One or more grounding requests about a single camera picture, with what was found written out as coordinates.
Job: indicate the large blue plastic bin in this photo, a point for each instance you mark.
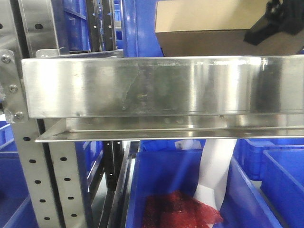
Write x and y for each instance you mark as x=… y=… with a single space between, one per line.
x=162 y=166

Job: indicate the blue bin at left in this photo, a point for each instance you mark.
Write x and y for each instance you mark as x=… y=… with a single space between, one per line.
x=16 y=210

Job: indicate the perforated steel shelf upright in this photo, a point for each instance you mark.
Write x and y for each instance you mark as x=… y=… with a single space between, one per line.
x=54 y=172

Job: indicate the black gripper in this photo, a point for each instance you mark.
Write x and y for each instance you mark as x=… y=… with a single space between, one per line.
x=285 y=16

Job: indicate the blue bin at right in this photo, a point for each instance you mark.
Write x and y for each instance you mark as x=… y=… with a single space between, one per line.
x=279 y=165

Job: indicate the stainless steel shelf tray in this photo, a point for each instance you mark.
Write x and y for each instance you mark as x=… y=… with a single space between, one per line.
x=123 y=98

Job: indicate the brown cardboard box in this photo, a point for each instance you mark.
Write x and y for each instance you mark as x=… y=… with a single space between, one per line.
x=216 y=28

